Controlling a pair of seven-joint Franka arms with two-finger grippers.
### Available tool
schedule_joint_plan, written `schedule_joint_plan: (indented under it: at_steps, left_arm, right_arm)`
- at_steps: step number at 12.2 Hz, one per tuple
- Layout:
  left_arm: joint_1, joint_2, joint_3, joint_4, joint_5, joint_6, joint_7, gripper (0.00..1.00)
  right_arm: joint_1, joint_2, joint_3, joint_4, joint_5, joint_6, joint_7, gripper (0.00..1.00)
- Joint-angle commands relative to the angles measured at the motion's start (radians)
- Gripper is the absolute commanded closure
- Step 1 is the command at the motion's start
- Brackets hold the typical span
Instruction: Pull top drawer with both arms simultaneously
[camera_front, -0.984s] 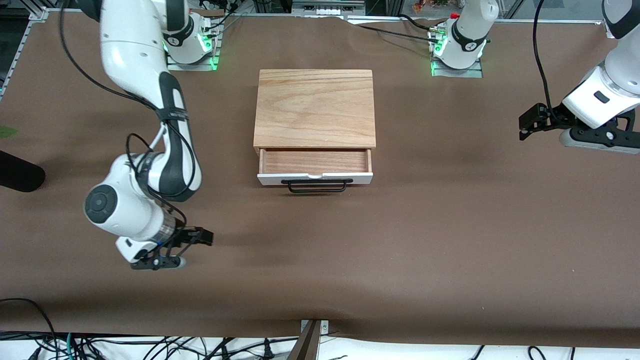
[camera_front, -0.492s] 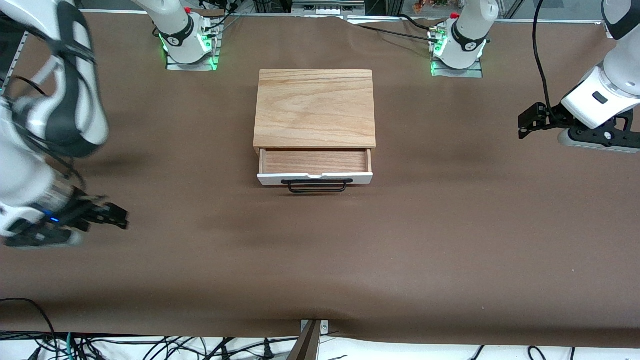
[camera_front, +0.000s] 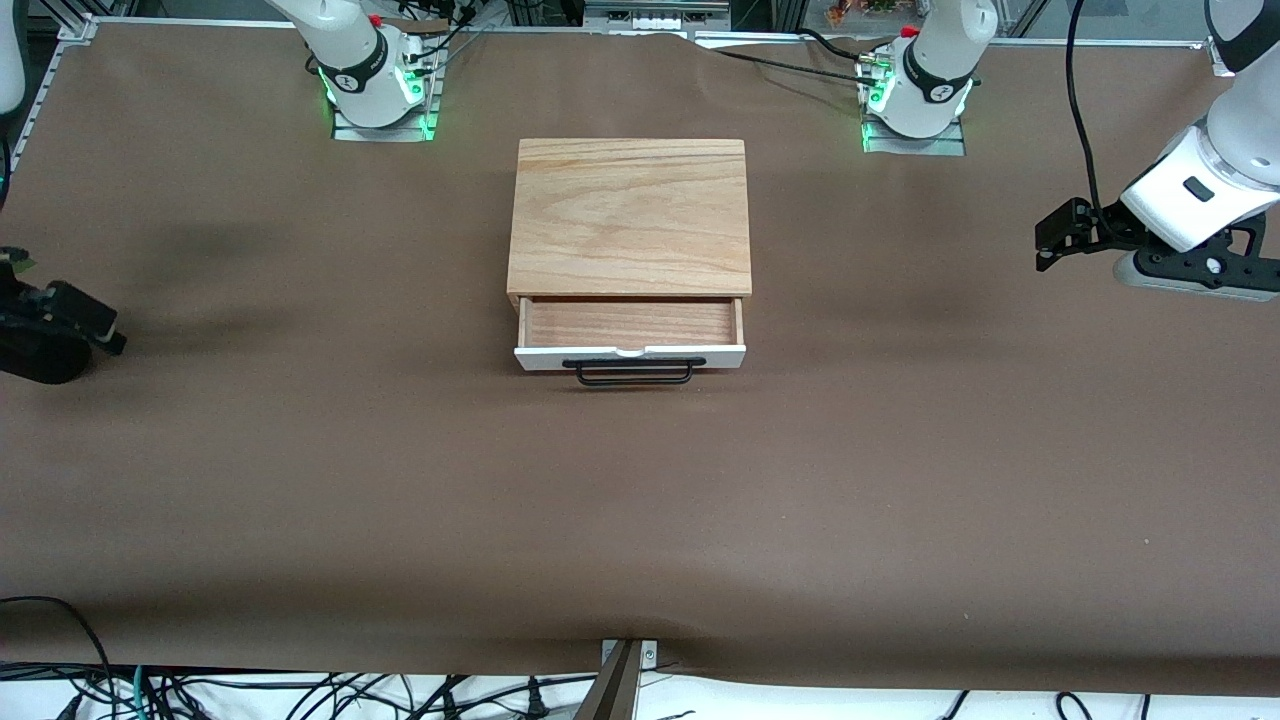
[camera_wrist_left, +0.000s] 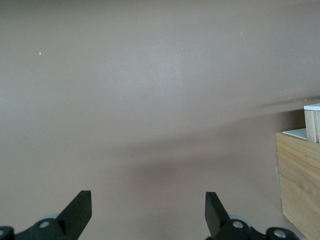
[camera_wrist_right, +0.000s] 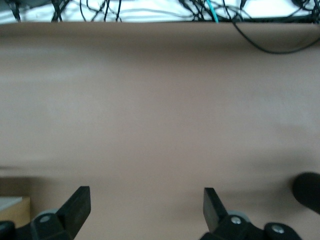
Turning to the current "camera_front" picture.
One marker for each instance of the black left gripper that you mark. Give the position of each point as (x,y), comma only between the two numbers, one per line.
(1094,227)

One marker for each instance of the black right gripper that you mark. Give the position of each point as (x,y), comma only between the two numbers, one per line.
(32,335)

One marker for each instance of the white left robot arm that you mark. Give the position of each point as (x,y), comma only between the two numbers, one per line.
(940,60)

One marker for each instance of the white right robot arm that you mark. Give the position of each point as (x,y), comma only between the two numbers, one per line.
(350,60)

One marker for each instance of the wooden drawer cabinet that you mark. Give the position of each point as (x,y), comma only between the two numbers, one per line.
(630,215)

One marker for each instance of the black ribbed cylinder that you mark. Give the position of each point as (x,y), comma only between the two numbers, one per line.
(40,366)

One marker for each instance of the grey background box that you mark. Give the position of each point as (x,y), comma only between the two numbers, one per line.
(655,14)

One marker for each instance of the brown table cover sheet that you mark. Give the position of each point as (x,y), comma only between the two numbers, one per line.
(640,520)

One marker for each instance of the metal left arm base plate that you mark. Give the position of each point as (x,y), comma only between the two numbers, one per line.
(915,147)

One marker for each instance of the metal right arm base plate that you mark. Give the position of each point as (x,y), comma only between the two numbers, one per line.
(385,133)

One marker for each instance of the small metal edge bracket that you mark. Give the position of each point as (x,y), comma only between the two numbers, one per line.
(648,652)

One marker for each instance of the brown angled post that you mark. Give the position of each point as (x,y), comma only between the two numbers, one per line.
(612,695)

